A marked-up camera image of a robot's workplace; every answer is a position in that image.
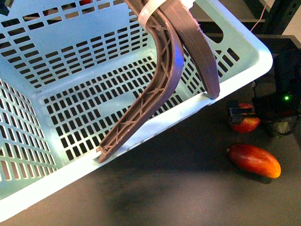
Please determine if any black perforated shelf post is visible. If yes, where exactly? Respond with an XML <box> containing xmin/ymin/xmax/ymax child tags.
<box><xmin>261</xmin><ymin>0</ymin><xmax>301</xmax><ymax>35</ymax></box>

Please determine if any red orange mango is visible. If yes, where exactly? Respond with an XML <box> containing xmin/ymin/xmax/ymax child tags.
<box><xmin>228</xmin><ymin>143</ymin><xmax>281</xmax><ymax>179</ymax></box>

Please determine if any red yellow apple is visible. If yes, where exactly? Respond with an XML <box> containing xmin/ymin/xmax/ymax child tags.
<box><xmin>227</xmin><ymin>101</ymin><xmax>260</xmax><ymax>134</ymax></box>

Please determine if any brown left gripper ribbed finger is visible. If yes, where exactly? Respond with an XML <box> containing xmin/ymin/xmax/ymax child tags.
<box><xmin>97</xmin><ymin>0</ymin><xmax>184</xmax><ymax>163</ymax></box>

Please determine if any pink cable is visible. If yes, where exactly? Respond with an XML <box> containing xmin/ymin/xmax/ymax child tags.
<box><xmin>250</xmin><ymin>0</ymin><xmax>270</xmax><ymax>32</ymax></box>

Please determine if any brown left gripper smooth finger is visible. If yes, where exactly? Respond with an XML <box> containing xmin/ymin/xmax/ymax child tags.
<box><xmin>159</xmin><ymin>0</ymin><xmax>220</xmax><ymax>99</ymax></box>

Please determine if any light blue plastic basket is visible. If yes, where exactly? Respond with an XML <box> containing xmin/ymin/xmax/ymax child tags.
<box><xmin>0</xmin><ymin>0</ymin><xmax>274</xmax><ymax>221</ymax></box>

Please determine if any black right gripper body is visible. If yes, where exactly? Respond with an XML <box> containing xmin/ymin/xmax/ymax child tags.
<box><xmin>229</xmin><ymin>50</ymin><xmax>301</xmax><ymax>137</ymax></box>

